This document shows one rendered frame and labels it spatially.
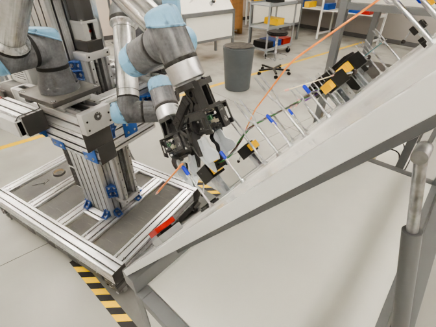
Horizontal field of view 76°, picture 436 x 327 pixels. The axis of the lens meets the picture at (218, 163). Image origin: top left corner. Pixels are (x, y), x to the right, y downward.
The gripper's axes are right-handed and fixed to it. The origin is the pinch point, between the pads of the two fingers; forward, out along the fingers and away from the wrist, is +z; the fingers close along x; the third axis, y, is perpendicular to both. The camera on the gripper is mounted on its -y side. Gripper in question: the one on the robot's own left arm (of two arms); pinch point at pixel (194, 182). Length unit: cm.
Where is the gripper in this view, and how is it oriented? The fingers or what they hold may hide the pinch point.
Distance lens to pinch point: 81.7
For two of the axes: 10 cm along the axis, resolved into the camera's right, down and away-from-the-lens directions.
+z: 3.3, 9.0, -2.7
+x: 8.9, -3.9, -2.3
